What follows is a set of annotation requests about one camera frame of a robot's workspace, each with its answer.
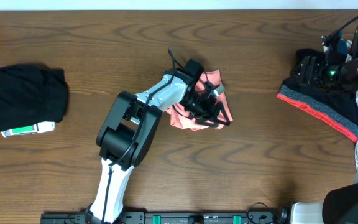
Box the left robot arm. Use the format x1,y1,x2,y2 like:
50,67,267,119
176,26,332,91
85,59,232,223

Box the black shorts red waistband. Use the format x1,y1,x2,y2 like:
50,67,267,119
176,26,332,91
276,48,358,144

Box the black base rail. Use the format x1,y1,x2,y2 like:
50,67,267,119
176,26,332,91
40,210,290,224

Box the coral pink t-shirt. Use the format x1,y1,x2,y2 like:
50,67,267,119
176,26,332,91
166,70,233,131

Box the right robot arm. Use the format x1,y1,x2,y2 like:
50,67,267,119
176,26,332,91
277,26,358,223

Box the white green card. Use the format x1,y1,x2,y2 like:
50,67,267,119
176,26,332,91
1,121,55,138

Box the folded black garment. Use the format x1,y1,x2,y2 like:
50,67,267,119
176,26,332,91
0,64,68,132

